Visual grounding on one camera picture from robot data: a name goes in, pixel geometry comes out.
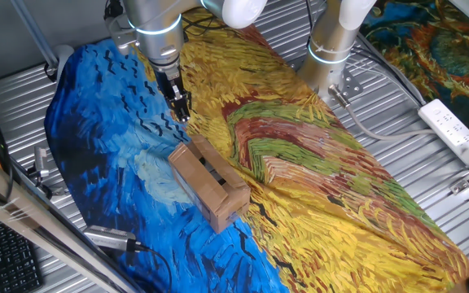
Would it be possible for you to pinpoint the aluminium frame beam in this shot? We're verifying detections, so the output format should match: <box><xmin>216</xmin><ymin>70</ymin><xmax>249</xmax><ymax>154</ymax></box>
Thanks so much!
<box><xmin>0</xmin><ymin>145</ymin><xmax>142</xmax><ymax>293</ymax></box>

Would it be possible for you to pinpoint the grey stand pole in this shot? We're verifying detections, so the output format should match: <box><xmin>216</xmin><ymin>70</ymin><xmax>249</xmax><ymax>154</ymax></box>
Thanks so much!
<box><xmin>9</xmin><ymin>0</ymin><xmax>75</xmax><ymax>83</ymax></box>

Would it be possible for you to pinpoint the silver depth camera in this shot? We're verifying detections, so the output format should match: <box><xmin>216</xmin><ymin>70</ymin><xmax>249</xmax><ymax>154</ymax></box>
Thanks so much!
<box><xmin>82</xmin><ymin>225</ymin><xmax>138</xmax><ymax>254</ymax></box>

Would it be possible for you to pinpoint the grey power cable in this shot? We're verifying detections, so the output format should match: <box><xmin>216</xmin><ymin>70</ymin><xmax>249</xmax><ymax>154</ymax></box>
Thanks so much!
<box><xmin>355</xmin><ymin>33</ymin><xmax>428</xmax><ymax>108</ymax></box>

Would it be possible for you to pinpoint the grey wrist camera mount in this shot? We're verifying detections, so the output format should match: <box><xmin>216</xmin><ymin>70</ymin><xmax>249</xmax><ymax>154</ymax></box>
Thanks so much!
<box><xmin>103</xmin><ymin>0</ymin><xmax>140</xmax><ymax>57</ymax></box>

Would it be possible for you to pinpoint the white power strip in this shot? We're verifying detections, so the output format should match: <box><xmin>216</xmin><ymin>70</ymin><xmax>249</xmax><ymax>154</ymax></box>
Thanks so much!
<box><xmin>417</xmin><ymin>98</ymin><xmax>469</xmax><ymax>168</ymax></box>

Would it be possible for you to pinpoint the black camera cable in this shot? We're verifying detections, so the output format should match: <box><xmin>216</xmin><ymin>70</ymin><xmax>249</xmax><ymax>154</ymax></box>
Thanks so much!
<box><xmin>132</xmin><ymin>242</ymin><xmax>173</xmax><ymax>293</ymax></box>

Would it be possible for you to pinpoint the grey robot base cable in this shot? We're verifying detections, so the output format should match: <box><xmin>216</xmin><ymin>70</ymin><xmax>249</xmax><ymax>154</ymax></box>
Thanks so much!
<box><xmin>327</xmin><ymin>84</ymin><xmax>437</xmax><ymax>142</ymax></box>

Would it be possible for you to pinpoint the black keyboard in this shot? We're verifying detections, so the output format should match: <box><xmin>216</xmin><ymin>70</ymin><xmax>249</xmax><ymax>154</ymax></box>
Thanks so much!
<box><xmin>0</xmin><ymin>214</ymin><xmax>45</xmax><ymax>293</ymax></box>

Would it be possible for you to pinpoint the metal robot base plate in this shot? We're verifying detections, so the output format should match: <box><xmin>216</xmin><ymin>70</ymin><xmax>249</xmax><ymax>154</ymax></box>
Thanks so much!
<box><xmin>287</xmin><ymin>52</ymin><xmax>364</xmax><ymax>103</ymax></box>

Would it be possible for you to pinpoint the blue yellow painted cloth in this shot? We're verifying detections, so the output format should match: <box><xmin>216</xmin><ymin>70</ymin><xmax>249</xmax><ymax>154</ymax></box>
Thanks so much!
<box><xmin>43</xmin><ymin>18</ymin><xmax>469</xmax><ymax>293</ymax></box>

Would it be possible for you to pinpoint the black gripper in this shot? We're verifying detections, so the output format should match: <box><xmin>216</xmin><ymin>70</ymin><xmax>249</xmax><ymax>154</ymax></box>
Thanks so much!
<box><xmin>155</xmin><ymin>68</ymin><xmax>192</xmax><ymax>124</ymax></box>

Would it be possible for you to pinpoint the dark floral painted cloth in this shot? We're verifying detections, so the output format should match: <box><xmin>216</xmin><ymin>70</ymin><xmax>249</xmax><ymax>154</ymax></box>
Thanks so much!
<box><xmin>358</xmin><ymin>0</ymin><xmax>469</xmax><ymax>136</ymax></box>

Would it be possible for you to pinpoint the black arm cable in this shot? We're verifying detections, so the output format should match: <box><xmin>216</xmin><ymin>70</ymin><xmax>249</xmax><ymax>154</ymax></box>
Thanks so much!
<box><xmin>180</xmin><ymin>11</ymin><xmax>228</xmax><ymax>42</ymax></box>

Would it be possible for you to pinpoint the brown cardboard box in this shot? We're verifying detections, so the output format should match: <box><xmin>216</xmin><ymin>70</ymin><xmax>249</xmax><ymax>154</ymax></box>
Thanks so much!
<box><xmin>167</xmin><ymin>133</ymin><xmax>252</xmax><ymax>235</ymax></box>

